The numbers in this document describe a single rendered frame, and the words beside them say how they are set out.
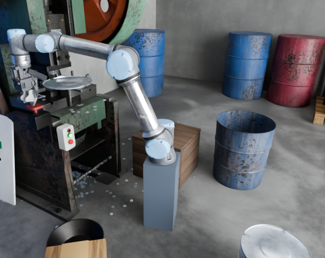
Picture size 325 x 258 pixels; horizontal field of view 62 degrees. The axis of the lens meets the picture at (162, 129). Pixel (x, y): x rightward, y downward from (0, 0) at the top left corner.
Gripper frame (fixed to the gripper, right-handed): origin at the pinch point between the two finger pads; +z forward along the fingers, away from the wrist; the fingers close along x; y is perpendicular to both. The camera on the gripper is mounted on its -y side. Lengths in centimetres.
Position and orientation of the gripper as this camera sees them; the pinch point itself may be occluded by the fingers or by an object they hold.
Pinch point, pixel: (34, 103)
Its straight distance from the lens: 152.4
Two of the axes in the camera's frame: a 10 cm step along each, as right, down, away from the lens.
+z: -0.2, 9.0, 4.3
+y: -4.8, 3.7, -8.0
